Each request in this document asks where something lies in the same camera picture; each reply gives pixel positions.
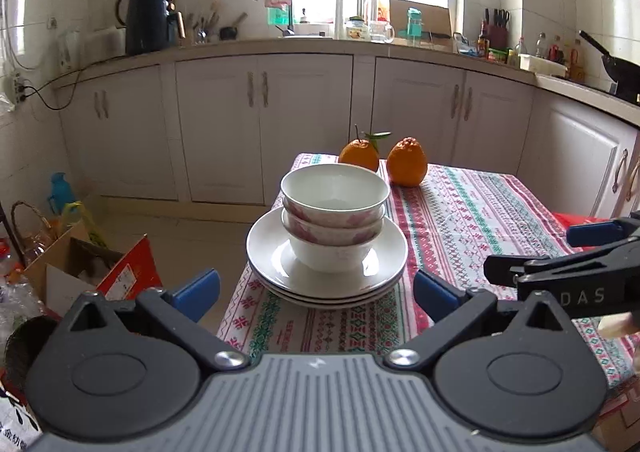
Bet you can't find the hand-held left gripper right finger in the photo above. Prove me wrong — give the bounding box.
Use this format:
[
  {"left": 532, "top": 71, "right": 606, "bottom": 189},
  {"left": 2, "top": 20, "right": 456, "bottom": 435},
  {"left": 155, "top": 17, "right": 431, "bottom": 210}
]
[{"left": 384, "top": 269, "right": 571, "bottom": 374}]

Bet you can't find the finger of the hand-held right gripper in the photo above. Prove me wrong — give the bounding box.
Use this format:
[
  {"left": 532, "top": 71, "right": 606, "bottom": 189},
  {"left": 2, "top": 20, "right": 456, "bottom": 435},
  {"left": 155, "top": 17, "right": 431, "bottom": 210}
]
[
  {"left": 566, "top": 212, "right": 640, "bottom": 249},
  {"left": 483, "top": 238, "right": 640, "bottom": 289}
]

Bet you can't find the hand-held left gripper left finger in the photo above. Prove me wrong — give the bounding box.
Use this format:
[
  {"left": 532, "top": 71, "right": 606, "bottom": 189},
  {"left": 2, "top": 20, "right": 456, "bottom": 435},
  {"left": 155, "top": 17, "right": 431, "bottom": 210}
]
[{"left": 67, "top": 268, "right": 249, "bottom": 373}]

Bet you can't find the white plate with fruit print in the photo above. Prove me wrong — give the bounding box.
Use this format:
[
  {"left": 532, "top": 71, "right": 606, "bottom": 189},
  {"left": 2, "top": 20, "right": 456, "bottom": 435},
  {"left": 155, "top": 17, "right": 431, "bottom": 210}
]
[
  {"left": 260, "top": 282, "right": 396, "bottom": 309},
  {"left": 246, "top": 206, "right": 409, "bottom": 293},
  {"left": 252, "top": 272, "right": 405, "bottom": 303}
]

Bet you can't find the white bowl with pink pattern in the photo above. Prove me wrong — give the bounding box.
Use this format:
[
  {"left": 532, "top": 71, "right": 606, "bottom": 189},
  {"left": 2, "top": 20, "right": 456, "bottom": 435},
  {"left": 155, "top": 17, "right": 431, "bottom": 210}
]
[
  {"left": 287, "top": 231, "right": 382, "bottom": 274},
  {"left": 280, "top": 164, "right": 391, "bottom": 229},
  {"left": 281, "top": 204, "right": 387, "bottom": 247}
]

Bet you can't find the person's right hand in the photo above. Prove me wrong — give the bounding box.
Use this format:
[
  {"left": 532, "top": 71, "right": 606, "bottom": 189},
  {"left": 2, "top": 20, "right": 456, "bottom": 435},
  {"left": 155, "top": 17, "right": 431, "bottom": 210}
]
[{"left": 599, "top": 311, "right": 640, "bottom": 375}]

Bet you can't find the red printed gift box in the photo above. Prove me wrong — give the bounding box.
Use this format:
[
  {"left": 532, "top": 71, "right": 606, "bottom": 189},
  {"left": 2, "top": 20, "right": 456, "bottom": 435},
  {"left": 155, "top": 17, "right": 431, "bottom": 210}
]
[{"left": 551, "top": 212, "right": 611, "bottom": 249}]

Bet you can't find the red cardboard box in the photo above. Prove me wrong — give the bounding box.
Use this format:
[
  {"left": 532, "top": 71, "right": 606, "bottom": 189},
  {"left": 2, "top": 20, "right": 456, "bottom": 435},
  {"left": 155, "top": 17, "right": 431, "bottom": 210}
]
[{"left": 97, "top": 234, "right": 164, "bottom": 301}]

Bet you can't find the patterned red green tablecloth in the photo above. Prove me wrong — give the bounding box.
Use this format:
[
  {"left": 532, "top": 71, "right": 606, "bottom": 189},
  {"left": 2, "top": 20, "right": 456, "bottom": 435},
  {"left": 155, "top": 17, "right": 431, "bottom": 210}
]
[{"left": 216, "top": 153, "right": 640, "bottom": 389}]

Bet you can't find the yellow plastic bag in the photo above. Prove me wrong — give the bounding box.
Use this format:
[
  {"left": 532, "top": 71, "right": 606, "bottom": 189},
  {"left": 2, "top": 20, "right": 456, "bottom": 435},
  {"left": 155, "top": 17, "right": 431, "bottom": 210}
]
[{"left": 62, "top": 201, "right": 109, "bottom": 248}]

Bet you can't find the bumpy orange without leaf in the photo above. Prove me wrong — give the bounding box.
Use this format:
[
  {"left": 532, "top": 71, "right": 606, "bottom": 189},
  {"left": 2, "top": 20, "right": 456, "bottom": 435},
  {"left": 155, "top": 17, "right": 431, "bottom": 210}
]
[{"left": 386, "top": 136, "right": 429, "bottom": 189}]

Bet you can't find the brown cardboard box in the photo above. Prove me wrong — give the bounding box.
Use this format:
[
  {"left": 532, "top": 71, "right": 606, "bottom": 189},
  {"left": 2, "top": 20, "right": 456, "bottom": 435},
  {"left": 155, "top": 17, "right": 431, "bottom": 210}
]
[{"left": 22, "top": 219, "right": 151, "bottom": 319}]

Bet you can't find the orange with green leaf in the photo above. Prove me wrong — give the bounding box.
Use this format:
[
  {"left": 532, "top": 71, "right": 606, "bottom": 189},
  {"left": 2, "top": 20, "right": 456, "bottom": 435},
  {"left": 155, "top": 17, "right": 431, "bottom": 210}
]
[{"left": 338, "top": 124, "right": 392, "bottom": 173}]

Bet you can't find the black wok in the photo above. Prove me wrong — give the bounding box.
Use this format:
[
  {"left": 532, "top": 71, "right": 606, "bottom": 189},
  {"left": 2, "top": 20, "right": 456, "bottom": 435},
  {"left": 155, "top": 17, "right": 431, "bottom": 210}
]
[{"left": 578, "top": 30, "right": 640, "bottom": 105}]

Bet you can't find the blue plastic bottle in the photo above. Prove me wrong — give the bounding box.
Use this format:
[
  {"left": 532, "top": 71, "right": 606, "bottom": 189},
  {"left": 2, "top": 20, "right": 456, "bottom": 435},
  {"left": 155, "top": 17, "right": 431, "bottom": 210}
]
[{"left": 48, "top": 172, "right": 76, "bottom": 213}]

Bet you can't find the white plastic tray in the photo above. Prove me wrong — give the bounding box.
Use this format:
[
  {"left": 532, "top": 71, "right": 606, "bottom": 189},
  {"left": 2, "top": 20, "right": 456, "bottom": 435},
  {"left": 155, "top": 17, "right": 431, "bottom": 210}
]
[{"left": 517, "top": 52, "right": 569, "bottom": 78}]

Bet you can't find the wicker basket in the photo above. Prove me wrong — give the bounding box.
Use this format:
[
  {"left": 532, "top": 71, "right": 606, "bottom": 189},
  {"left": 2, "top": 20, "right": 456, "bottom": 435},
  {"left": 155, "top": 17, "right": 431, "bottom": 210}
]
[{"left": 9, "top": 200, "right": 56, "bottom": 259}]

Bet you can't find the white printed bag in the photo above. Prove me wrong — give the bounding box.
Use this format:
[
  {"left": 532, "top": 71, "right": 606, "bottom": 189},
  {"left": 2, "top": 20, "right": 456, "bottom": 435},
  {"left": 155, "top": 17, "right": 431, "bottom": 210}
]
[{"left": 0, "top": 381, "right": 44, "bottom": 449}]

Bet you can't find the knife block with knives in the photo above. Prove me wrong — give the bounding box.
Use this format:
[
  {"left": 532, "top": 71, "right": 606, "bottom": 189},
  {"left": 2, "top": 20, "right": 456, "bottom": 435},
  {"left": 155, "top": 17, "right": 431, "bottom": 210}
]
[{"left": 483, "top": 8, "right": 511, "bottom": 50}]

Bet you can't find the brown cardboard sheet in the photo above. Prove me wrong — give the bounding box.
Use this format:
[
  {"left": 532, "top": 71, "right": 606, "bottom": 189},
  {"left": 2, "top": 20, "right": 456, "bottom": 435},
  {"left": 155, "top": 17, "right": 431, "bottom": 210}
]
[{"left": 388, "top": 0, "right": 454, "bottom": 45}]

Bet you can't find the teal drinking bottle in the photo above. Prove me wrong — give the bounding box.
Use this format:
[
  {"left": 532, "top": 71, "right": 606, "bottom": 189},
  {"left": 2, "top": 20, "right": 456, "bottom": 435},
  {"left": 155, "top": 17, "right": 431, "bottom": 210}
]
[{"left": 405, "top": 7, "right": 424, "bottom": 40}]

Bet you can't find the small black pot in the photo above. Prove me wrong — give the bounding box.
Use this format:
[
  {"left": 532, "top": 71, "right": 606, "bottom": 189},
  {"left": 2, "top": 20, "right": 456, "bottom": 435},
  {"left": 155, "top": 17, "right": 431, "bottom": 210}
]
[{"left": 219, "top": 12, "right": 249, "bottom": 41}]

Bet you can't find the utensil holder with utensils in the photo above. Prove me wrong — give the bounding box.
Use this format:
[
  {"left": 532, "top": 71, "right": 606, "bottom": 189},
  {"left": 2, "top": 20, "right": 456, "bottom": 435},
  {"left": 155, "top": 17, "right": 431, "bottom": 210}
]
[{"left": 186, "top": 1, "right": 221, "bottom": 44}]

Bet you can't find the clear glass mug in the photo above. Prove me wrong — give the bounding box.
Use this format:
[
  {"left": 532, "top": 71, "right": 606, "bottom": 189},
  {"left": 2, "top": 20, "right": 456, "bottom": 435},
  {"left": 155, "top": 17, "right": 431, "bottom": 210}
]
[{"left": 368, "top": 20, "right": 396, "bottom": 44}]

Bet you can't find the white countertop appliance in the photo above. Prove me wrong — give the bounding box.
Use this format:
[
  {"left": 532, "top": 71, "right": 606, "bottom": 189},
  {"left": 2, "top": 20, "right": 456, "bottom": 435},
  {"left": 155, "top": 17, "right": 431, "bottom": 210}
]
[{"left": 82, "top": 26, "right": 126, "bottom": 60}]

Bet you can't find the white power strip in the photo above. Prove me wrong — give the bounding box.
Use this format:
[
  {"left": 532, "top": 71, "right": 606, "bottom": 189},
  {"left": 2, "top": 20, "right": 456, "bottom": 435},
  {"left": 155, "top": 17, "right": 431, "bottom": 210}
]
[{"left": 9, "top": 71, "right": 29, "bottom": 105}]

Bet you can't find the dark air fryer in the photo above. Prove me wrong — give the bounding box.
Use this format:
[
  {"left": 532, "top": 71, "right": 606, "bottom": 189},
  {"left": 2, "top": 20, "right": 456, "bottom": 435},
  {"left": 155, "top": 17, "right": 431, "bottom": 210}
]
[{"left": 117, "top": 0, "right": 186, "bottom": 55}]

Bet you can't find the patterned glass jar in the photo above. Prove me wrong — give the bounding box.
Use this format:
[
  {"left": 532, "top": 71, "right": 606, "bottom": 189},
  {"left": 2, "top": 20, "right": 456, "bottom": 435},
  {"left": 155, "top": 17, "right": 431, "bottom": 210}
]
[{"left": 344, "top": 16, "right": 371, "bottom": 41}]

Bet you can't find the metal kitchen faucet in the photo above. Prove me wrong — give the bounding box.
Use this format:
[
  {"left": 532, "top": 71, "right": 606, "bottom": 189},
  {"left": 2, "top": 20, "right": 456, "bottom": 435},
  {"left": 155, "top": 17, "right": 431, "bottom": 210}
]
[{"left": 253, "top": 0, "right": 296, "bottom": 38}]

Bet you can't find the green dish soap bottle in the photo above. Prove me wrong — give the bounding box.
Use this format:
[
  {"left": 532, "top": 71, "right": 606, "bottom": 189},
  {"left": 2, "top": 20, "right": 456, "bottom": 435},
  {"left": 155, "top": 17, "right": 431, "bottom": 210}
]
[{"left": 266, "top": 2, "right": 293, "bottom": 26}]

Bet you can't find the orange drink bottle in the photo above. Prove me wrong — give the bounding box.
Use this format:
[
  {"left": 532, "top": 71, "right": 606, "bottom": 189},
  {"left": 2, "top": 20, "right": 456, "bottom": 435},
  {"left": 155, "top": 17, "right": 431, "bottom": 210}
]
[{"left": 364, "top": 0, "right": 389, "bottom": 28}]

